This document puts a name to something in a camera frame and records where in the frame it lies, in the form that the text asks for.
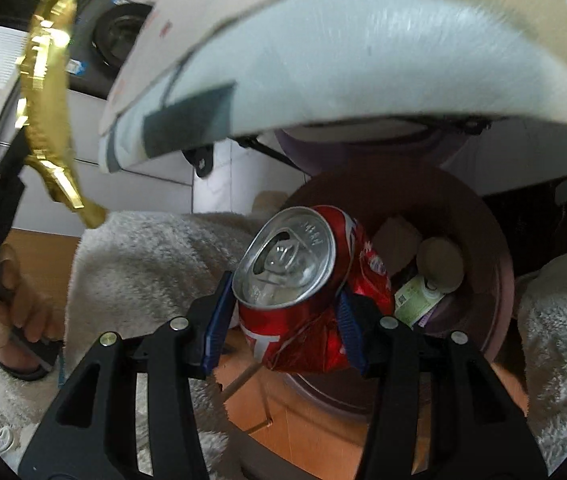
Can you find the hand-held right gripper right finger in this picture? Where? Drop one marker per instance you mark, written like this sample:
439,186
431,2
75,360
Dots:
348,330

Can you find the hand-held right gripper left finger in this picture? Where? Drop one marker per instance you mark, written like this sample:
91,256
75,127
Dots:
218,310

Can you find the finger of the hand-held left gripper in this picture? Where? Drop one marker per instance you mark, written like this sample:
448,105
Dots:
0,195

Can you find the crushed red soda can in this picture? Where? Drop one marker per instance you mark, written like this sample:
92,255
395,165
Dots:
308,320

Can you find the green yogurt cup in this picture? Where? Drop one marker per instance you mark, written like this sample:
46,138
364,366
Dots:
413,297

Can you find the gold foil wrapper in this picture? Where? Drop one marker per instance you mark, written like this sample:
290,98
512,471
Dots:
48,125

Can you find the brown plastic bin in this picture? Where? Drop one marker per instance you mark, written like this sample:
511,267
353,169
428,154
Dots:
483,240

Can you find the person's left hand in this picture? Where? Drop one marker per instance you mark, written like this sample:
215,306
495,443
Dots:
15,305

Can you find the beige round lid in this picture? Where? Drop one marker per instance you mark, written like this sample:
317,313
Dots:
441,260

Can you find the grey washing machine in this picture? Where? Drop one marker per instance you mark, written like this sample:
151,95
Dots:
118,35

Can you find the geometric printed foam mat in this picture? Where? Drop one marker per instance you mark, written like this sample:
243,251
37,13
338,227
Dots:
363,60

